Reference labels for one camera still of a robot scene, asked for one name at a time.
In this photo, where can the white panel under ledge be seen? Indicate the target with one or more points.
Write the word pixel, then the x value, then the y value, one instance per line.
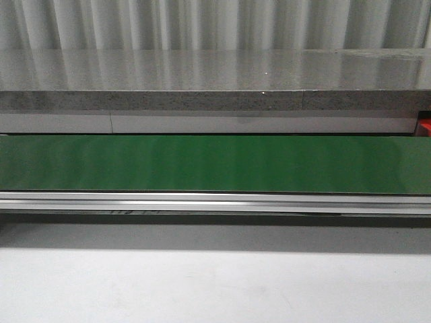
pixel 200 122

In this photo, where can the red plastic tray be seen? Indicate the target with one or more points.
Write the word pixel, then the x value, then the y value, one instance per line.
pixel 424 127

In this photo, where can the green conveyor belt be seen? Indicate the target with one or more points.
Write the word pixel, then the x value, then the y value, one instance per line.
pixel 227 163

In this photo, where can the grey stone counter ledge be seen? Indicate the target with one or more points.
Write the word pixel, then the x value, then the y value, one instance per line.
pixel 53 81

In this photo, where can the aluminium conveyor frame rail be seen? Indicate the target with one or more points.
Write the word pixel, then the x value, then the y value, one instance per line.
pixel 223 202

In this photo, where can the white pleated curtain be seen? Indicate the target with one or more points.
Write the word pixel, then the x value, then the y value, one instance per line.
pixel 218 25

